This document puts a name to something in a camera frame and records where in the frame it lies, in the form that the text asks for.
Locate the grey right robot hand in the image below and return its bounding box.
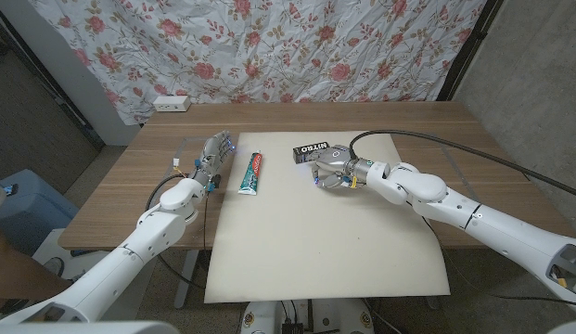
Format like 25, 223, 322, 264
312, 145, 374, 190

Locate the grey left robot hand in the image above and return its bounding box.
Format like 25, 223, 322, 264
193, 130, 237, 190

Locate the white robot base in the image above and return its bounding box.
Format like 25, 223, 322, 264
240, 300, 377, 334

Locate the Colgate toothpaste tube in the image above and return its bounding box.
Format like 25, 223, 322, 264
237, 150, 264, 197

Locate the black NITRO box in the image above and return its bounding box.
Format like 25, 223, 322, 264
292, 141, 331, 164

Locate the white power strip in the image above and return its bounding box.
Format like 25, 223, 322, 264
152, 95, 192, 113

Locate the cream table mat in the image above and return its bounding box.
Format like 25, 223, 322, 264
203, 131, 452, 304

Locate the floral backdrop cloth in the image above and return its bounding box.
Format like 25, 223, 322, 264
27, 0, 489, 127

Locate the grey metal table leg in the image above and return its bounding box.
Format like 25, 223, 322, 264
173, 249, 200, 310

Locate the black backdrop stand pole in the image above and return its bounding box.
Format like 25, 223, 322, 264
438, 0, 506, 101
0, 8, 107, 149

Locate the blue plastic bin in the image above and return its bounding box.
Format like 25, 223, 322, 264
0, 168, 80, 254

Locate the grey sneaker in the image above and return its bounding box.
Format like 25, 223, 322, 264
43, 257, 66, 278

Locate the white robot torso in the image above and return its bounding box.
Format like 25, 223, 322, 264
0, 318, 576, 334

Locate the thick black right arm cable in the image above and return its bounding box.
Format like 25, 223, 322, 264
348, 129, 576, 200

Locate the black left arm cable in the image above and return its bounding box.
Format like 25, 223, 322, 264
145, 173, 210, 291

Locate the thin black cable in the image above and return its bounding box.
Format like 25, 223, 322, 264
420, 214, 576, 308

